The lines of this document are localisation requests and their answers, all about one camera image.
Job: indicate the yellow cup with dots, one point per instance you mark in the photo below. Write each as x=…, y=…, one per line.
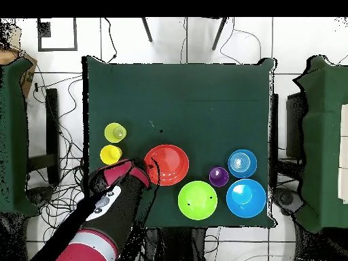
x=110, y=155
x=115, y=132

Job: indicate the black square floor frame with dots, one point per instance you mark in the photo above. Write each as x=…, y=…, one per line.
x=44, y=29

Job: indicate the black floor stand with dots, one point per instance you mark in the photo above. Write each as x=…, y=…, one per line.
x=53, y=136

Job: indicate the green bowl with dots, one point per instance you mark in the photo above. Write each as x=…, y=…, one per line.
x=197, y=201

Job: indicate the black tripod leg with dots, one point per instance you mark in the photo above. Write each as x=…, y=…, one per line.
x=146, y=30
x=218, y=34

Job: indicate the cardboard box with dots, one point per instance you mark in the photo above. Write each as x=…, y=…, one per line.
x=28, y=77

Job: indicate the green cloth covered table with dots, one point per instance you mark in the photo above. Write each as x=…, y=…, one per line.
x=323, y=136
x=13, y=136

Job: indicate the dark green tablecloth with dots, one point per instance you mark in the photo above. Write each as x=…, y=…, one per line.
x=176, y=95

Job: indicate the black stand base with knob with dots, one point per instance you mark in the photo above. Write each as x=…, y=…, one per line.
x=38, y=197

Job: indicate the black box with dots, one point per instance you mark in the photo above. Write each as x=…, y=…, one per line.
x=295, y=122

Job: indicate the purple cup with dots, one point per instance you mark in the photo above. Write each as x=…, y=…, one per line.
x=218, y=177

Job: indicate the orange bowl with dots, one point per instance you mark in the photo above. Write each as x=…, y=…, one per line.
x=171, y=163

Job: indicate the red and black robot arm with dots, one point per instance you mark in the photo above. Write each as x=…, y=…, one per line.
x=114, y=212

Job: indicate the large blue bowl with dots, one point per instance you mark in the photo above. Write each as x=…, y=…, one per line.
x=246, y=198

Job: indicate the small blue bowl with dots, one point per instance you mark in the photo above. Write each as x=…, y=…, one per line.
x=242, y=163

